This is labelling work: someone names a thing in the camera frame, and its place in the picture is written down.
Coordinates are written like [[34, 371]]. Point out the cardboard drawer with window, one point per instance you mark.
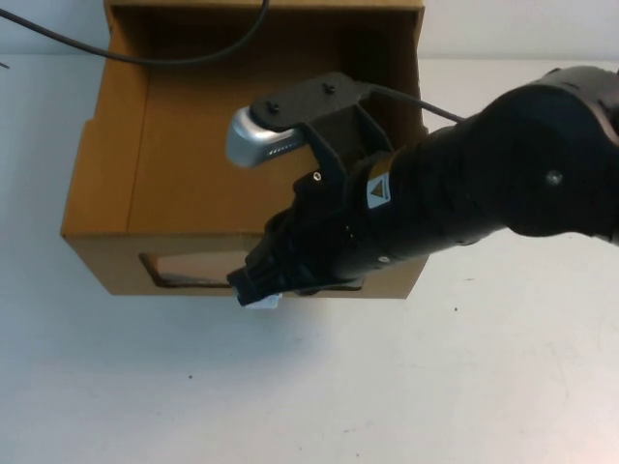
[[193, 169]]

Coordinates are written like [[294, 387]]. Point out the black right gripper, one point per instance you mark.
[[329, 232]]

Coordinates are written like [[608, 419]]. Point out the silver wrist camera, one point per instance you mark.
[[251, 142]]

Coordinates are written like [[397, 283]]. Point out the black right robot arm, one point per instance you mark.
[[508, 159]]

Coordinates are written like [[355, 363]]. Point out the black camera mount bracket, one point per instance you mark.
[[314, 101]]

